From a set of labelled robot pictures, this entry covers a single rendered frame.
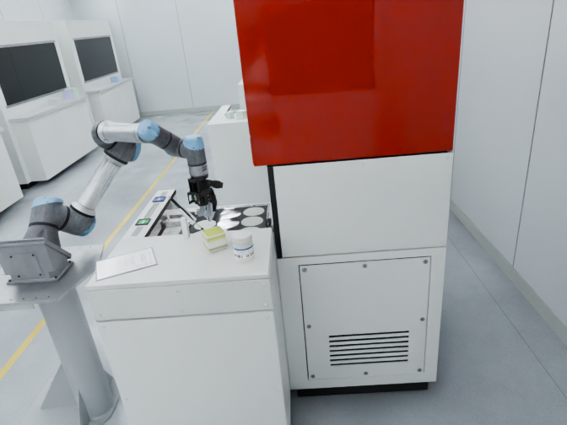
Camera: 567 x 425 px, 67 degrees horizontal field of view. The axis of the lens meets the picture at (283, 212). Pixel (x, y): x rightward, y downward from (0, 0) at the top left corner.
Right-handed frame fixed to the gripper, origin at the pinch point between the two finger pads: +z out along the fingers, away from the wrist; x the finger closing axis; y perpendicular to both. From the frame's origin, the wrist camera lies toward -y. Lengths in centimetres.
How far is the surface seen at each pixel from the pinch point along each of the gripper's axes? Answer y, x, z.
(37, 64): -254, -492, -45
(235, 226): -12.0, 3.1, 9.2
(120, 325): 51, -4, 19
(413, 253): -33, 77, 19
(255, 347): 29, 36, 33
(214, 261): 25.0, 21.0, 2.7
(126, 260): 37.0, -10.5, 2.4
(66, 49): -349, -557, -58
